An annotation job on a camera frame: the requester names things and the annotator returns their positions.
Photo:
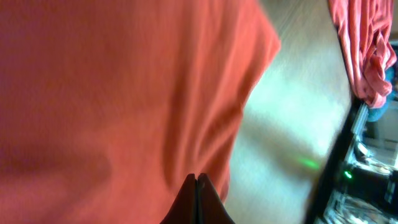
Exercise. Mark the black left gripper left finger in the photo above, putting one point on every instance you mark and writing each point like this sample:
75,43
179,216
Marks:
183,209

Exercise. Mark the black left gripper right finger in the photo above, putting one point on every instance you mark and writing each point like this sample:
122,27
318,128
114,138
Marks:
211,208

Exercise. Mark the orange McKinney soccer t-shirt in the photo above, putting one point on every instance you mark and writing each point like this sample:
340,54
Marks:
107,106

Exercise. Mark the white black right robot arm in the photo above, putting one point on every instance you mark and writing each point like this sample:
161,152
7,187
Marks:
354,187

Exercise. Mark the plain orange t-shirt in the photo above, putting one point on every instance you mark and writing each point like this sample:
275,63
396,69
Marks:
364,27

